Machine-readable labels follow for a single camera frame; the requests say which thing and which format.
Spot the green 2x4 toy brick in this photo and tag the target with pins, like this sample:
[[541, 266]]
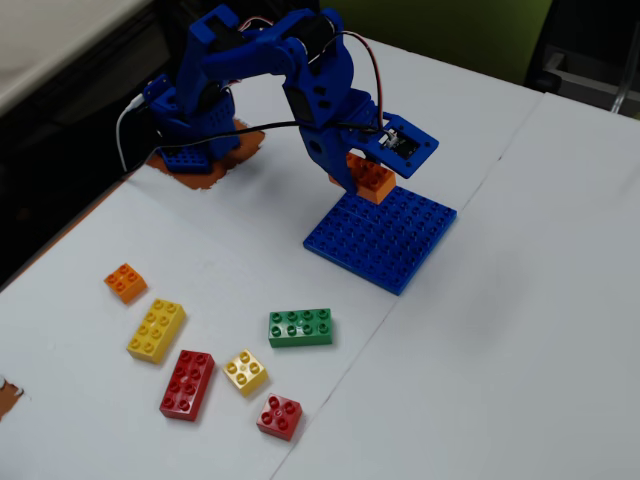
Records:
[[300, 330]]

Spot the yellow 2x2 toy brick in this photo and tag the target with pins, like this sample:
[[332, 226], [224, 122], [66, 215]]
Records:
[[245, 372]]

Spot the blue 8x8 studded baseplate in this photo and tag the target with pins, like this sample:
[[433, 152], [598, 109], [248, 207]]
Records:
[[385, 240]]

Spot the red 2x2 toy brick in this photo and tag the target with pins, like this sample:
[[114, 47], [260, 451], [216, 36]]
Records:
[[278, 416]]

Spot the white foam board sheet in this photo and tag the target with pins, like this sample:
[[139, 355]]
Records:
[[225, 250], [525, 325]]

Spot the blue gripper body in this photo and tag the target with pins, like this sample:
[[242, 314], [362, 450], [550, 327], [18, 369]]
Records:
[[320, 149]]

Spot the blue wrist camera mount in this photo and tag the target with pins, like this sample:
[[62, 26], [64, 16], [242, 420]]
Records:
[[372, 149]]

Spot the orange 2x2 toy brick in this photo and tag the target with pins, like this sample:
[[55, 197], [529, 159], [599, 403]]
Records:
[[125, 281]]

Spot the red 2x4 toy brick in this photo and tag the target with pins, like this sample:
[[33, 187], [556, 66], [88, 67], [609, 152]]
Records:
[[186, 385]]

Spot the white desk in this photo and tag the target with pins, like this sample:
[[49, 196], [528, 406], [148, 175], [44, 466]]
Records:
[[50, 40]]

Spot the orange 2x4 toy brick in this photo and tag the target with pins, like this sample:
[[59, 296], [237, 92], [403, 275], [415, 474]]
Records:
[[372, 179]]

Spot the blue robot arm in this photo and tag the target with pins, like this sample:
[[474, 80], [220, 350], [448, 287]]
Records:
[[330, 75]]

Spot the yellow 2x4 toy brick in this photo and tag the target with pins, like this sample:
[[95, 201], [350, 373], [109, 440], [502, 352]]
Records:
[[155, 330]]

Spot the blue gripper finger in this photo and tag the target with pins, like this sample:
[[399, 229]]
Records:
[[342, 175]]

